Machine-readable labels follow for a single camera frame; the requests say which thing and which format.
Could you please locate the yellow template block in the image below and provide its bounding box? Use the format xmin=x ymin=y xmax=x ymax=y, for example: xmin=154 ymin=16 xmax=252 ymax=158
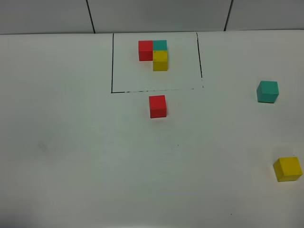
xmin=152 ymin=50 xmax=168 ymax=71

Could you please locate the red template block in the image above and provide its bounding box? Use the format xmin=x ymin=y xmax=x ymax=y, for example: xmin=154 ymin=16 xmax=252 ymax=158
xmin=138 ymin=40 xmax=153 ymax=61

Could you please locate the teal template block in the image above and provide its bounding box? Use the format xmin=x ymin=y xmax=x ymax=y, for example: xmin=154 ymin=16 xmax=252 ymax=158
xmin=152 ymin=40 xmax=168 ymax=51

